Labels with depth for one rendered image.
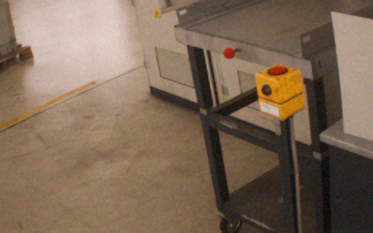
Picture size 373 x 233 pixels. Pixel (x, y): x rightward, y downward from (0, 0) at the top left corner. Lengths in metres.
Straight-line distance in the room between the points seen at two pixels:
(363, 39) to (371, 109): 0.17
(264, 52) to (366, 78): 0.50
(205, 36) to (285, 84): 0.60
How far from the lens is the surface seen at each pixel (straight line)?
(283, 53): 1.74
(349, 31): 1.37
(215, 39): 1.96
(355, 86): 1.42
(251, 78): 3.03
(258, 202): 2.35
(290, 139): 1.55
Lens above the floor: 1.45
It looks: 24 degrees down
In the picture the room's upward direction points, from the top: 11 degrees counter-clockwise
